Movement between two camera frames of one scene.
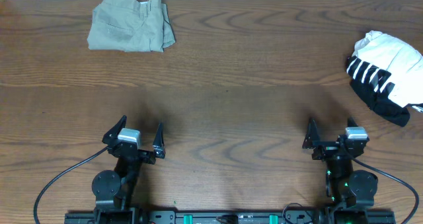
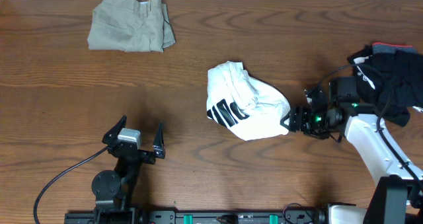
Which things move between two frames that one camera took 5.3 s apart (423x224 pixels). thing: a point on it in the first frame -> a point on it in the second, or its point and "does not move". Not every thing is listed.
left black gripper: (158, 150) does not move
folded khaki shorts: (122, 23) does not move
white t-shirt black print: (389, 66) -> (248, 107)
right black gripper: (326, 149) -> (299, 122)
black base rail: (233, 217) does not move
